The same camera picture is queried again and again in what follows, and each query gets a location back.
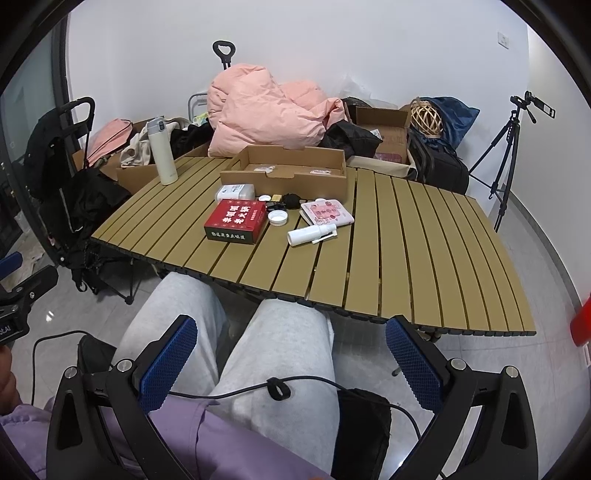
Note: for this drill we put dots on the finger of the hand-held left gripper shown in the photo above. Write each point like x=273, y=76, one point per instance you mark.
x=9, y=264
x=37, y=284

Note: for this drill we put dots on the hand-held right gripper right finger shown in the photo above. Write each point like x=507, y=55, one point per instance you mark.
x=413, y=364

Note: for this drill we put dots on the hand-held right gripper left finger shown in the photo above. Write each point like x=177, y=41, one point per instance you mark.
x=168, y=364

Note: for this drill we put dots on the red printed carton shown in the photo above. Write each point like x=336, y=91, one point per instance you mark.
x=235, y=221

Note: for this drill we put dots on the white spray bottle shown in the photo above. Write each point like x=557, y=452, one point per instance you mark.
x=311, y=234

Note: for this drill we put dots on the pink printed packet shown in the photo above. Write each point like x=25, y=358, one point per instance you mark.
x=328, y=214

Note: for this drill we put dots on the white ribbed cap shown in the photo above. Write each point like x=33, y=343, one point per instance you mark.
x=277, y=217

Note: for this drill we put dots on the white pill jar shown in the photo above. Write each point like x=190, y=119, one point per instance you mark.
x=233, y=192

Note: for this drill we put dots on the shallow cardboard tray box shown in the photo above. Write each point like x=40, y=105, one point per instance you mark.
x=318, y=182

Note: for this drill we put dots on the person's left hand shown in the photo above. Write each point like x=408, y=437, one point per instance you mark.
x=5, y=374

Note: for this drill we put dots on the person's purple sweater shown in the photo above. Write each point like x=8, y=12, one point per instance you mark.
x=194, y=438

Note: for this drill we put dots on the person's grey pants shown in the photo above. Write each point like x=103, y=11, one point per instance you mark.
x=281, y=350

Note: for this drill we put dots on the black stroller cart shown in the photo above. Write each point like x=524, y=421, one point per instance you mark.
x=46, y=138

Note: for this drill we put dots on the large open cardboard box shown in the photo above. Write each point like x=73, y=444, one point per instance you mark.
x=134, y=177

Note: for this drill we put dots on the pink bag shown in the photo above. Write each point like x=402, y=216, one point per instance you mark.
x=108, y=138

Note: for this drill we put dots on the white crumpled cloth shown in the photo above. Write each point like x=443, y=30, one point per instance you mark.
x=138, y=147

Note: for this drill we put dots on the red plastic object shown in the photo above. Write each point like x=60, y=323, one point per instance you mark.
x=581, y=325

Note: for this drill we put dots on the white thermos bottle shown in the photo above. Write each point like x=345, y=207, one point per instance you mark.
x=164, y=152

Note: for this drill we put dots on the beige low box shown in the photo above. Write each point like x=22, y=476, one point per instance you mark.
x=388, y=168

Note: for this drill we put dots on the small gold block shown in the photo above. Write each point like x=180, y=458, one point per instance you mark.
x=276, y=198

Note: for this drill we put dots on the black backpack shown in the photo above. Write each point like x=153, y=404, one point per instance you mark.
x=441, y=168

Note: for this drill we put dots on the small black bundle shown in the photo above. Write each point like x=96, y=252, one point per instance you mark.
x=292, y=200

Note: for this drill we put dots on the black clothing heap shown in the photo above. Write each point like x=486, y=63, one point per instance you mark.
x=191, y=138

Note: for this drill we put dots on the black tripod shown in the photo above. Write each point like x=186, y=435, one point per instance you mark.
x=503, y=152

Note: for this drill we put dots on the yellow green packet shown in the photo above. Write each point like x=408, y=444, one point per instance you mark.
x=201, y=117

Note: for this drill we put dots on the black crumpled cloth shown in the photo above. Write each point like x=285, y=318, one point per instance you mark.
x=353, y=138

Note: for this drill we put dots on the cardboard box with print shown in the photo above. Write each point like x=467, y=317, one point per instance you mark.
x=385, y=124

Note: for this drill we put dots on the woven rattan ball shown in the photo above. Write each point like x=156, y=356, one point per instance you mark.
x=427, y=117

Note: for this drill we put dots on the blue bag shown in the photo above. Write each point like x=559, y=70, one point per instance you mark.
x=457, y=115

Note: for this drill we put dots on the pink puffy jacket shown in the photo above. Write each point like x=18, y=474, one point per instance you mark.
x=263, y=110

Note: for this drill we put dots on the grey metal frame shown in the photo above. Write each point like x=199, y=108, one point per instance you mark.
x=191, y=104

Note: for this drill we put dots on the white wall socket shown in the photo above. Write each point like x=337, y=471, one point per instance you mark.
x=503, y=40

